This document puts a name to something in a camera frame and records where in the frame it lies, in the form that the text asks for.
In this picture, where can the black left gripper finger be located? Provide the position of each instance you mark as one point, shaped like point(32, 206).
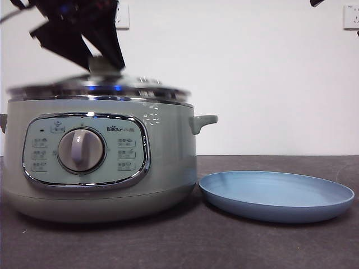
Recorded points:
point(108, 47)
point(64, 47)

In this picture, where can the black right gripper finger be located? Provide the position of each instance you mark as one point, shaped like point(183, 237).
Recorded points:
point(317, 2)

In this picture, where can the glass lid with green knob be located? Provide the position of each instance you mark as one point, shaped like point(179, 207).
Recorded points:
point(140, 88)

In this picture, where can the pale green electric steamer pot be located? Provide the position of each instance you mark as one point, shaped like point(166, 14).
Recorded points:
point(168, 157)

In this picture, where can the blue plate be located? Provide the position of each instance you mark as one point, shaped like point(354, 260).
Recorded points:
point(275, 196)

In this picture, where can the white wall socket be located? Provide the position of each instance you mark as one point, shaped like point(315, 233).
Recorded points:
point(352, 16)
point(124, 16)

